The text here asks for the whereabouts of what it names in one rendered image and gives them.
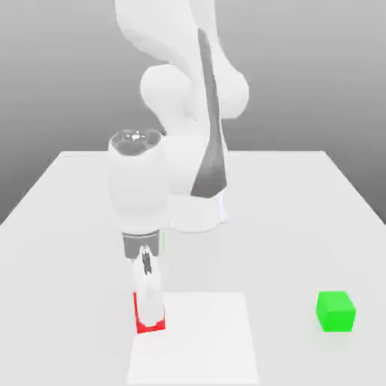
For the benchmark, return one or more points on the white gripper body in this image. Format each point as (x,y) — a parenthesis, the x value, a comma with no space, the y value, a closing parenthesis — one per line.
(150,297)

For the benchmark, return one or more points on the small red cube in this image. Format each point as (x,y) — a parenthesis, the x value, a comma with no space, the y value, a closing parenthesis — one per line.
(139,324)

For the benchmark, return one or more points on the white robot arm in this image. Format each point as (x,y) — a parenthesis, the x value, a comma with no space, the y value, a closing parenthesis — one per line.
(156,90)

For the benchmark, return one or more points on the small green cube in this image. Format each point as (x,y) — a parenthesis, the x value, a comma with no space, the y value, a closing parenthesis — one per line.
(334,312)

